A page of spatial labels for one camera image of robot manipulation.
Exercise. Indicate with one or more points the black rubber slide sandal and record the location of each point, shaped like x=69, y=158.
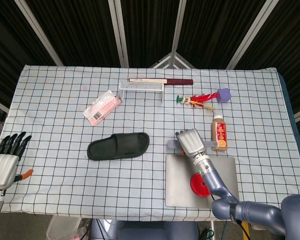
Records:
x=110, y=148

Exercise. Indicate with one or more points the grey metal plate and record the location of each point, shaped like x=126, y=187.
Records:
x=177, y=180

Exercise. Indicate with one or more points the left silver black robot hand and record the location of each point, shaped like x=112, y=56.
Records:
x=2, y=168

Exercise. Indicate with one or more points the brown drink bottle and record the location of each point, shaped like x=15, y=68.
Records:
x=218, y=133

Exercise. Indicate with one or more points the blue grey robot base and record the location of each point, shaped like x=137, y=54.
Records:
x=145, y=231

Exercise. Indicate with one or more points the grey handled brush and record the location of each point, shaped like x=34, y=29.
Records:
x=173, y=144

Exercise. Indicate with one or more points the dark blue table side cover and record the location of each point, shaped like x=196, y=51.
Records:
x=293, y=112

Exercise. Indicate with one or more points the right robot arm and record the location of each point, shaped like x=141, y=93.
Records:
x=215, y=182

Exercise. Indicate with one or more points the pink plastic packet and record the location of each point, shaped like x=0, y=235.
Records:
x=102, y=107

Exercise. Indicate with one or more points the red round disc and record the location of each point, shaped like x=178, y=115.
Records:
x=197, y=186

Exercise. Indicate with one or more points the red yellow feather shuttlecock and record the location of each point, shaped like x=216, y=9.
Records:
x=198, y=100

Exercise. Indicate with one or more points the checkered white tablecloth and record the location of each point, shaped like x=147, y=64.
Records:
x=65, y=180

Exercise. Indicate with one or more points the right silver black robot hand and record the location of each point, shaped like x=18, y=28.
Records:
x=191, y=142

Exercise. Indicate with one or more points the dark red folding fan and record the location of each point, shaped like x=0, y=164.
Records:
x=177, y=81

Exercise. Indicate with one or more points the purple foam cube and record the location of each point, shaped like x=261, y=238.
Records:
x=223, y=96

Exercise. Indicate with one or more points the white triangular metal frame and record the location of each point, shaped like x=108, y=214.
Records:
x=173, y=60

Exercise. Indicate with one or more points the black folding screen white frames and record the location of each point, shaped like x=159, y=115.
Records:
x=85, y=30

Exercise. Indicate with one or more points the clear plastic storage box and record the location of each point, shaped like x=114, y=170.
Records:
x=62, y=227

